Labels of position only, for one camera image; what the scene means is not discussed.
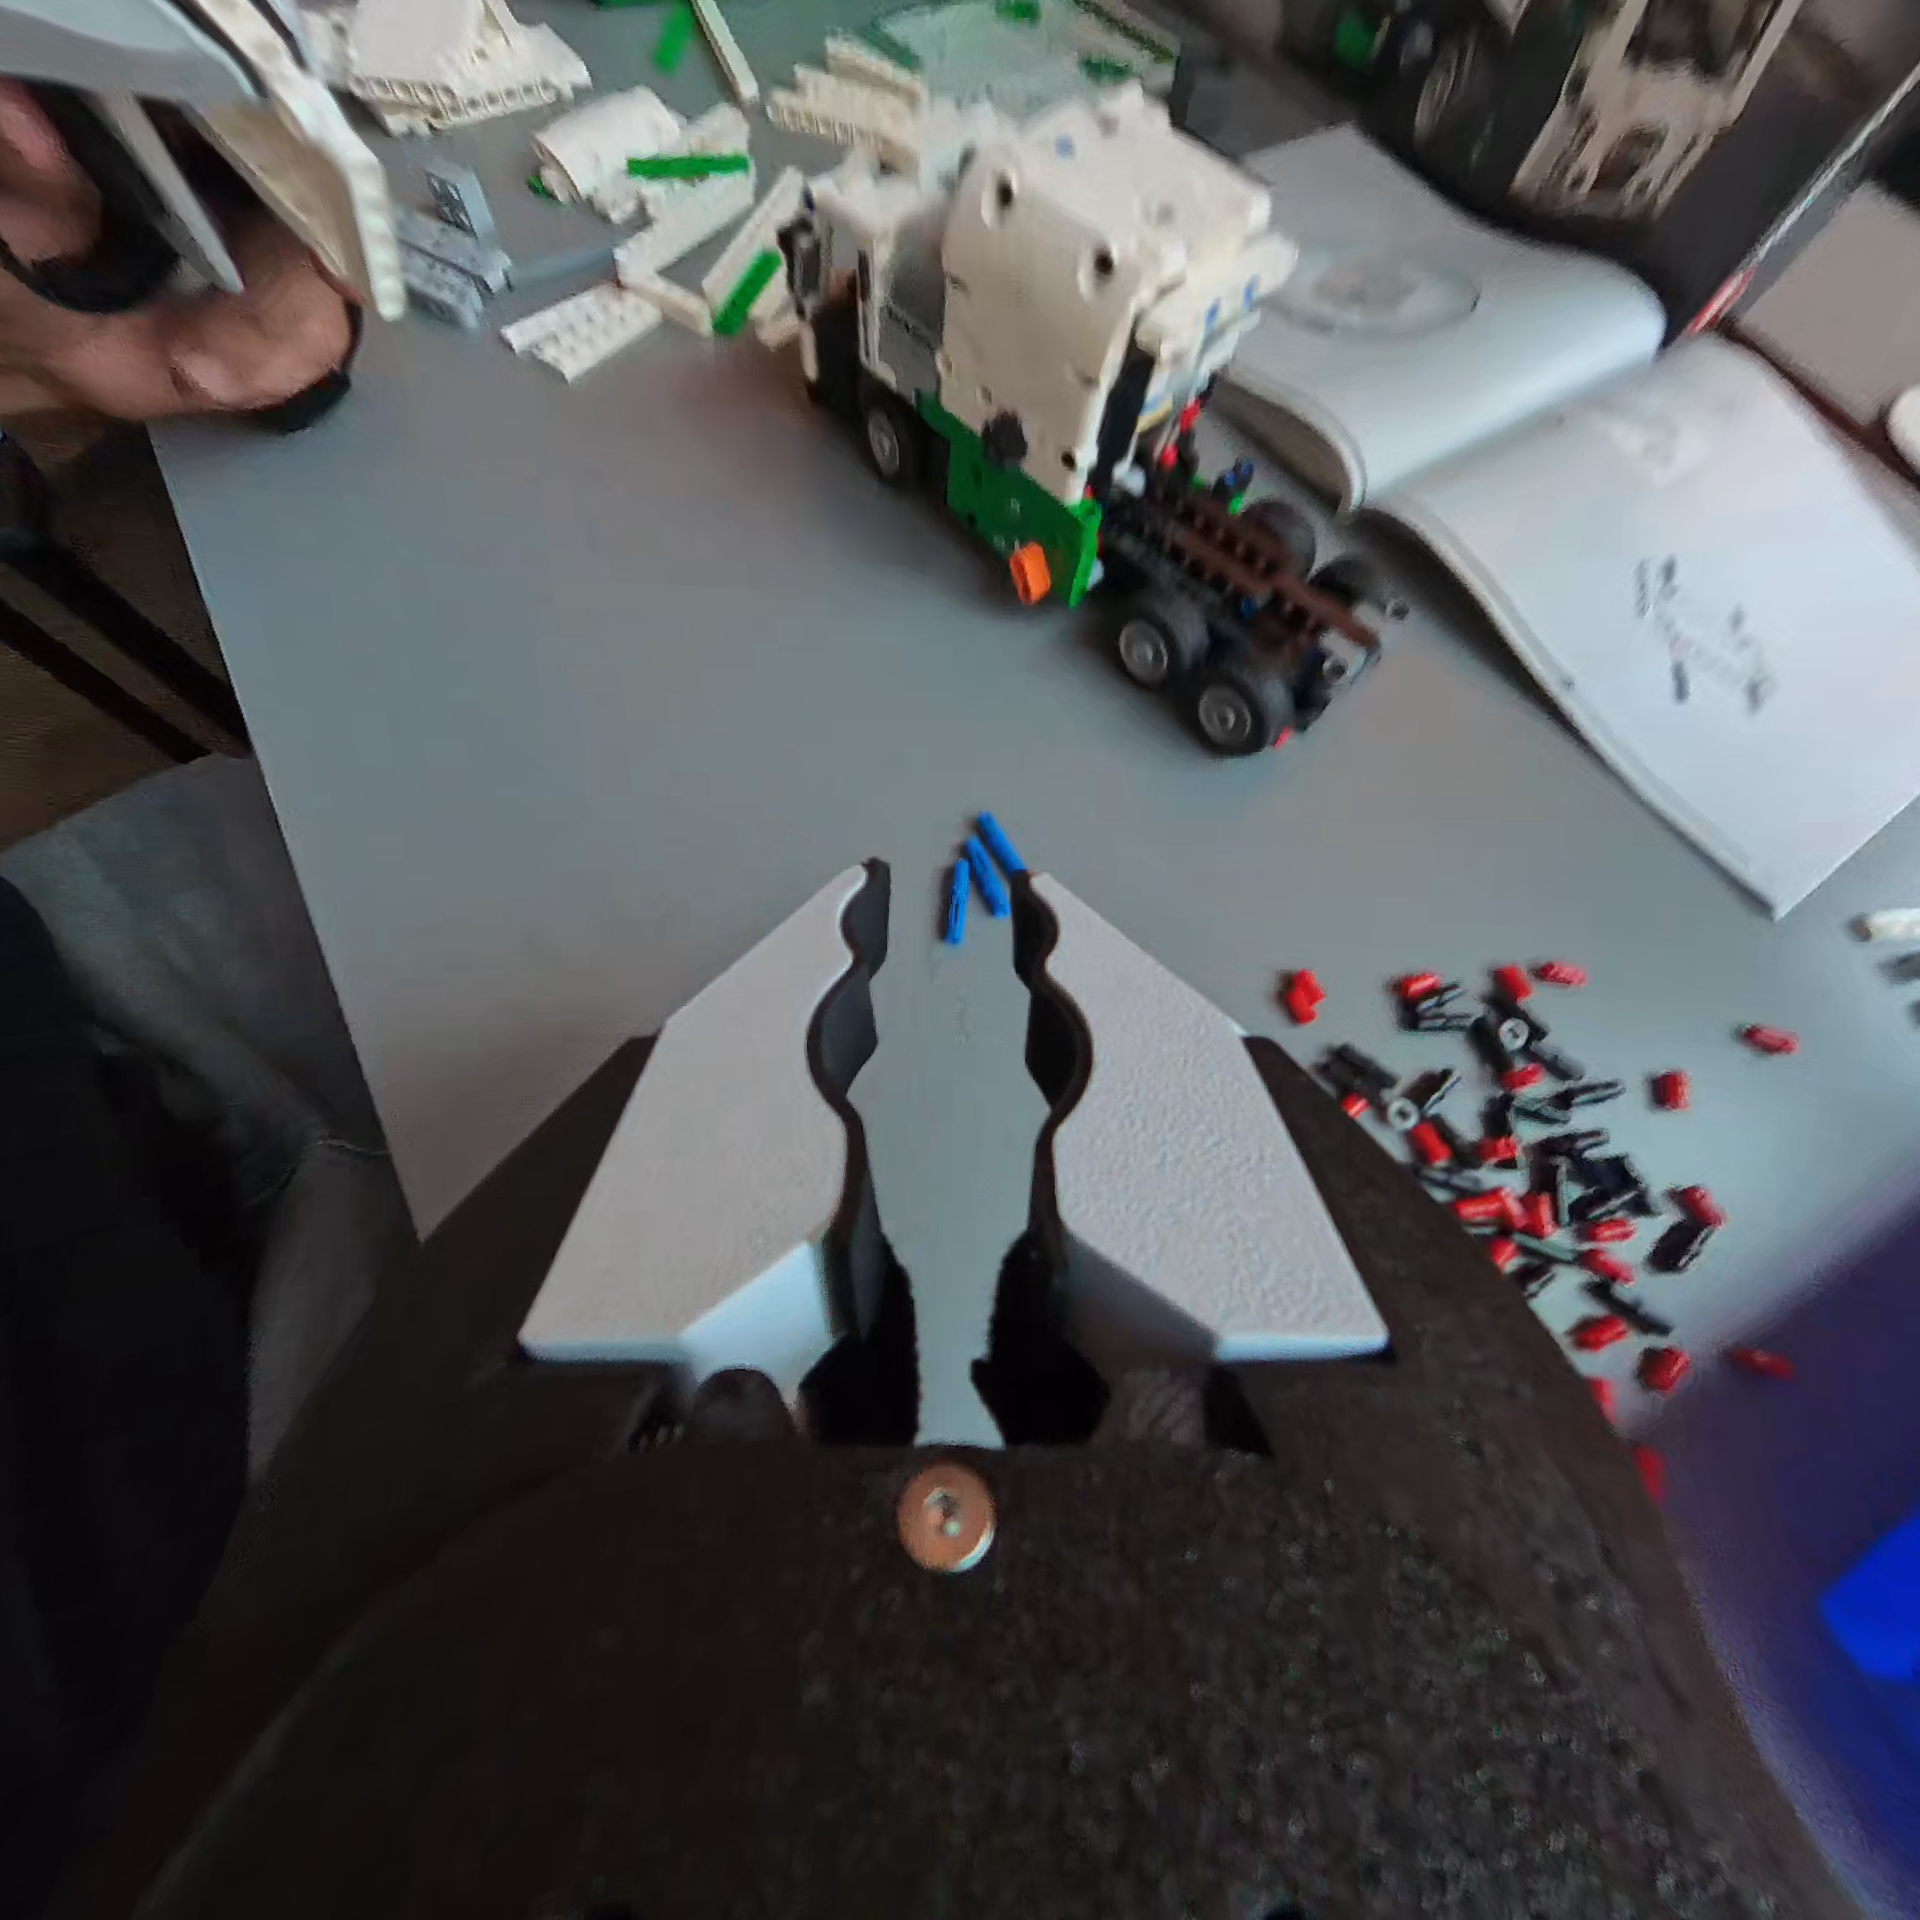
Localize blue plastic bin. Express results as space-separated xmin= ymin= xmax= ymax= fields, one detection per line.
xmin=1627 ymin=1185 xmax=1920 ymax=1920

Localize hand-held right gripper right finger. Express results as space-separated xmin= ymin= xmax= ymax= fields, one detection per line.
xmin=975 ymin=867 xmax=1392 ymax=1403

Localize black lego box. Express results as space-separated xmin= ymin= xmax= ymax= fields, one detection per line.
xmin=1281 ymin=0 xmax=1920 ymax=337

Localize person's grey trousers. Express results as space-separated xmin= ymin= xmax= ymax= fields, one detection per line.
xmin=0 ymin=751 xmax=421 ymax=1500

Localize pile of white lego pieces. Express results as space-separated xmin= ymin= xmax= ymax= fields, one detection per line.
xmin=306 ymin=0 xmax=931 ymax=385

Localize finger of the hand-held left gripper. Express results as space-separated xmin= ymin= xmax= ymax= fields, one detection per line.
xmin=109 ymin=90 xmax=381 ymax=309
xmin=0 ymin=0 xmax=286 ymax=103

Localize grey LEGO beams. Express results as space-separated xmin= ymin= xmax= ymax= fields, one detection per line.
xmin=392 ymin=211 xmax=513 ymax=330

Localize pile of red black pins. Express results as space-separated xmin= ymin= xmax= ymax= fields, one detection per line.
xmin=1275 ymin=959 xmax=1803 ymax=1487

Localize white green lego truck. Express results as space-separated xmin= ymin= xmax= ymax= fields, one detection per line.
xmin=779 ymin=82 xmax=1403 ymax=759

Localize open instruction booklet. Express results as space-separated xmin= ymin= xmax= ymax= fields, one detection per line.
xmin=1199 ymin=124 xmax=1920 ymax=920

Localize person's left hand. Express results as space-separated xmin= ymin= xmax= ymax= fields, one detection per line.
xmin=0 ymin=74 xmax=365 ymax=437

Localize sticker sheet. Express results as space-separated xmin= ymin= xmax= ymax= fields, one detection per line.
xmin=860 ymin=0 xmax=1187 ymax=129

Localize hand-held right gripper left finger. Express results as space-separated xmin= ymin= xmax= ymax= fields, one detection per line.
xmin=515 ymin=855 xmax=915 ymax=1403

